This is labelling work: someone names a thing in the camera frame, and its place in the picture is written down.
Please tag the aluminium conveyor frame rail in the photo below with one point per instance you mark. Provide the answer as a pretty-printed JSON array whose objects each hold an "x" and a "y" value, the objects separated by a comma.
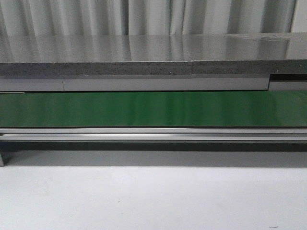
[{"x": 187, "y": 146}]

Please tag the green conveyor belt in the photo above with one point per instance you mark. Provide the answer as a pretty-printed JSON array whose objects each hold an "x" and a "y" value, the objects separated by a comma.
[{"x": 155, "y": 109}]

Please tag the white pleated curtain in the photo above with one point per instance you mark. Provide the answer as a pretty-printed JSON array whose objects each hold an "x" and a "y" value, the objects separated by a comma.
[{"x": 151, "y": 17}]

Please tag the grey stone counter slab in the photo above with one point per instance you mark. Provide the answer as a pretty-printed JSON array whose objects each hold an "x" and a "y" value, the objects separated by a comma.
[{"x": 51, "y": 55}]

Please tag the grey cabinet front panel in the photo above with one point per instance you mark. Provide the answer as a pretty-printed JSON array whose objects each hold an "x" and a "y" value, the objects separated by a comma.
[{"x": 190, "y": 82}]

